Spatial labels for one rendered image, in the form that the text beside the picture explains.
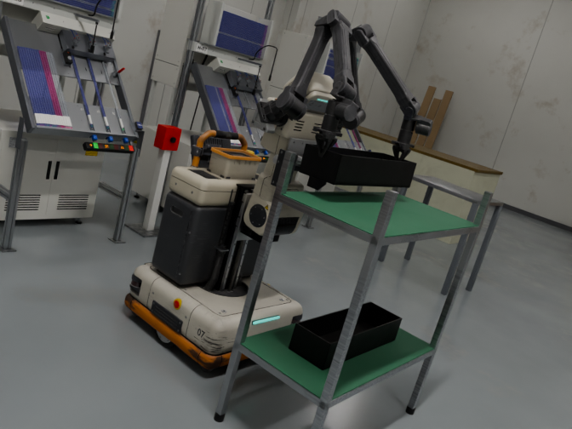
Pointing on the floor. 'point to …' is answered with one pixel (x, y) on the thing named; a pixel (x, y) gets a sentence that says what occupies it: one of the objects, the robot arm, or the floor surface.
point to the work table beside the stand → (462, 234)
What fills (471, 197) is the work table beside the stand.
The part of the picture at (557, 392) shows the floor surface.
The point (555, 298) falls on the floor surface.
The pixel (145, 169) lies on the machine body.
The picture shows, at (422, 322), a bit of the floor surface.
